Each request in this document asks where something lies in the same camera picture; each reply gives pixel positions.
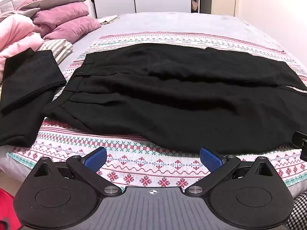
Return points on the black white checkered cloth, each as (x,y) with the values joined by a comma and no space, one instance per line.
(298,212)

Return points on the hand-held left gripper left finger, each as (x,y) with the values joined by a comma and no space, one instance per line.
(96,160)

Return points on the pink velvet pillow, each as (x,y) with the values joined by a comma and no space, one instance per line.
(60,12)
(74,27)

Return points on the black pants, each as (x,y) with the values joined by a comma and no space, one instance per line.
(168,100)

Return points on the striped beige cloth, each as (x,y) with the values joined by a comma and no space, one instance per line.
(58,48)

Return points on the bed with grey sheet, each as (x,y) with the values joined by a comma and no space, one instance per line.
(172,21)

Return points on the folded black garment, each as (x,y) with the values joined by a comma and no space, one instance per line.
(26,83)

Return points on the cream folded cloth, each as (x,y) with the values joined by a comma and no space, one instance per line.
(109,19)

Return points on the light pink fleece blanket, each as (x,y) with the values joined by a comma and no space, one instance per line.
(16,36)

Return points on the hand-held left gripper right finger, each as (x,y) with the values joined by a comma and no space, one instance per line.
(211,160)

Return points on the patterned red white blanket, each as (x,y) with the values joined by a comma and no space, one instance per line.
(134,163)

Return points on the red object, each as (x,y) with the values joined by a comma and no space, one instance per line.
(7,208)

